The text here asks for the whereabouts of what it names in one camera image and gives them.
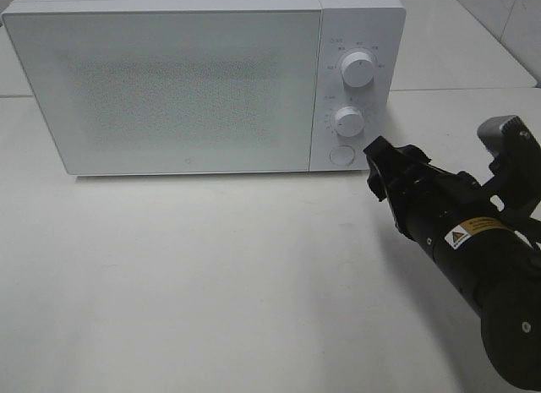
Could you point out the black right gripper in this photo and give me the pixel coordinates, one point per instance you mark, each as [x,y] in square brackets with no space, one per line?
[439,209]

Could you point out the white timer knob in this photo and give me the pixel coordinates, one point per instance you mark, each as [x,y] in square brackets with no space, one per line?
[348,122]

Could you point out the upper white power knob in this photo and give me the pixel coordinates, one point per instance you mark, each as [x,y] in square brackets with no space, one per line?
[357,68]

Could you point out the white microwave door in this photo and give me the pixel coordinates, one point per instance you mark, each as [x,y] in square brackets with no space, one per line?
[164,93]

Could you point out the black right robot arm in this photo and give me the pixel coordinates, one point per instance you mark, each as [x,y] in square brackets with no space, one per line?
[482,236]

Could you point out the white microwave oven body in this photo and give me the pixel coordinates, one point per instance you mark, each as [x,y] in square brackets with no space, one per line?
[374,25]

